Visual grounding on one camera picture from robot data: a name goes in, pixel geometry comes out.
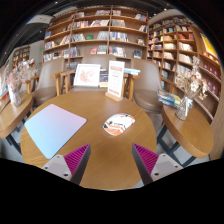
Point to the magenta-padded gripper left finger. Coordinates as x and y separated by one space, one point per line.
77 159

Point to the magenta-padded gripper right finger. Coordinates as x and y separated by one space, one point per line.
146 159

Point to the white orange patterned computer mouse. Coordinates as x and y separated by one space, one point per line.
118 124

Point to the pale blue pink mouse pad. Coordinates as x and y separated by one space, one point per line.
53 128

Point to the round wooden side table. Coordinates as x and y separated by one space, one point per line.
190 130
13 115

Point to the brown padded wooden armchair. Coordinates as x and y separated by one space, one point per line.
45 93
148 96
95 59

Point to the glass vase with dried flowers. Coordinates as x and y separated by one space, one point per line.
15 96
183 108

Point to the blue yellow book stack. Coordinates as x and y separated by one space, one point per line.
168 99

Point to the white framed floral picture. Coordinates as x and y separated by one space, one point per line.
86 75

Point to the dark cover book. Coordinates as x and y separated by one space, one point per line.
104 79

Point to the white orange sign wooden base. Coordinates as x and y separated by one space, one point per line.
116 78

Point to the orange book display stand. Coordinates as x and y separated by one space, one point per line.
3 90

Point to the distant wooden bookshelf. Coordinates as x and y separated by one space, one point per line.
20 56

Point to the curved wooden bookshelf with books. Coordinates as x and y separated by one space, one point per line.
181 46

